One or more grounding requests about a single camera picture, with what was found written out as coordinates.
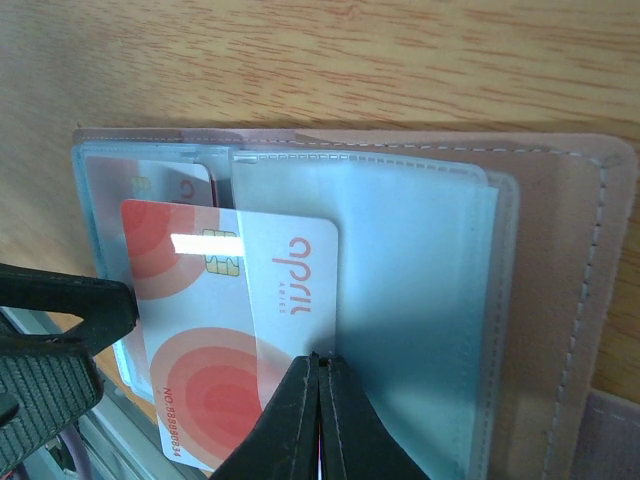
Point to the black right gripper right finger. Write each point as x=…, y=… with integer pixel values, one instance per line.
x=354, y=443

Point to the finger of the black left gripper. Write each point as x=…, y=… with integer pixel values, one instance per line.
x=107, y=309
x=47, y=383

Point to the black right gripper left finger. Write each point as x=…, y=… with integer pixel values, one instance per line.
x=284, y=443

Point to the red white credit card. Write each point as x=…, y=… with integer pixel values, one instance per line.
x=227, y=300
x=111, y=180

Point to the aluminium table edge rail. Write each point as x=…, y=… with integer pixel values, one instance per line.
x=120, y=440

